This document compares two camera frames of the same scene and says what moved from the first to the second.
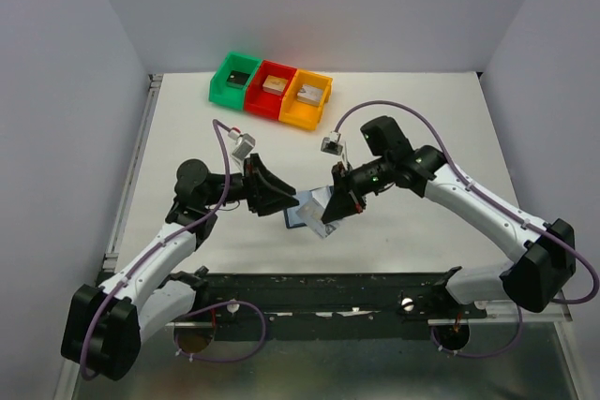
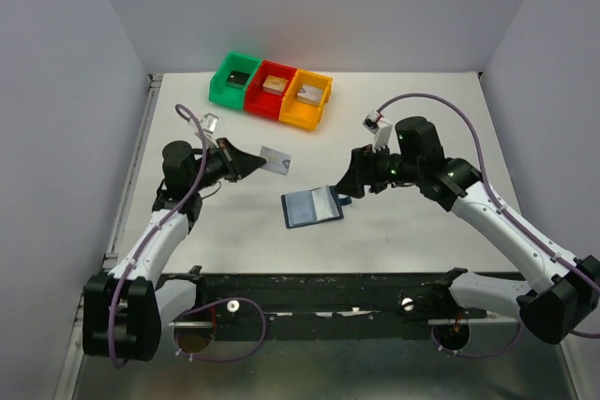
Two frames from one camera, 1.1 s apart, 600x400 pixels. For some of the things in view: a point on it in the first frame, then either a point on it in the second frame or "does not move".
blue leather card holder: x=322 y=195 does not move
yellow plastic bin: x=294 y=111 does not move
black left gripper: x=265 y=200 → x=243 y=164
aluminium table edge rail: x=111 y=254 does not move
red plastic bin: x=260 y=102 does not move
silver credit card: x=311 y=214 → x=277 y=161
